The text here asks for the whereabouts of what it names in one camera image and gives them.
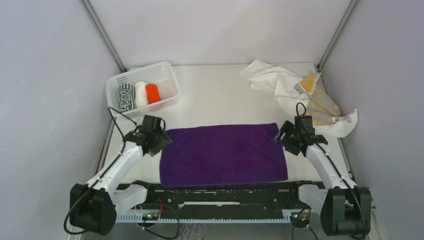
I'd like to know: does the grey yellow patterned towel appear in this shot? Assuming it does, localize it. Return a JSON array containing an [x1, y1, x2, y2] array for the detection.
[[294, 73, 342, 126]]

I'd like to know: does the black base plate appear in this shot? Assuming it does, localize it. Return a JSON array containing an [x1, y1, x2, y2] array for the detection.
[[135, 181, 307, 216]]

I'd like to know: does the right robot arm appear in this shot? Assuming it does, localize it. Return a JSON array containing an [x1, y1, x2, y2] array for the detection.
[[273, 115, 372, 240]]

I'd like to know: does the white plastic basket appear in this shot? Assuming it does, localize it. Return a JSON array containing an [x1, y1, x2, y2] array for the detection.
[[105, 61, 180, 118]]

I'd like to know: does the small white towel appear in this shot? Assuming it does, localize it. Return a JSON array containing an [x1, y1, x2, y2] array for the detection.
[[239, 59, 280, 92]]

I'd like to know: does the white slotted cable duct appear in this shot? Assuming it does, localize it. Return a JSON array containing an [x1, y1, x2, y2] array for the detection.
[[115, 209, 299, 224]]

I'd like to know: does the aluminium corner post right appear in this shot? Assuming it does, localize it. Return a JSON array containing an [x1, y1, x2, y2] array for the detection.
[[316, 0, 360, 72]]

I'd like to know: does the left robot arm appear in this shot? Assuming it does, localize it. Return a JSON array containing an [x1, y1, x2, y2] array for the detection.
[[63, 115, 172, 236]]

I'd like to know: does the orange towel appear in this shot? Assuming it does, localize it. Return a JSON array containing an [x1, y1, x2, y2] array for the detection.
[[145, 83, 162, 104]]

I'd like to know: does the aluminium corner post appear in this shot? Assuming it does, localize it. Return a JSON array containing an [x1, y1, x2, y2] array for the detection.
[[316, 0, 360, 72], [79, 0, 127, 73]]

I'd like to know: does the aluminium corner post left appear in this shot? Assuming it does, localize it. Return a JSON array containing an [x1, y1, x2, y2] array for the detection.
[[79, 0, 127, 73]]

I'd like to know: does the purple towel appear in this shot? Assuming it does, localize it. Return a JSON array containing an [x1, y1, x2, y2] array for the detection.
[[159, 123, 288, 187]]

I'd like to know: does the large white towel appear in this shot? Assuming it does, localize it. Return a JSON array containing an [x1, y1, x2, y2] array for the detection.
[[274, 71, 358, 138]]

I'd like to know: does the rolled white towel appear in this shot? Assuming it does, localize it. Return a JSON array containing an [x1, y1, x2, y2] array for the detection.
[[135, 81, 149, 108]]

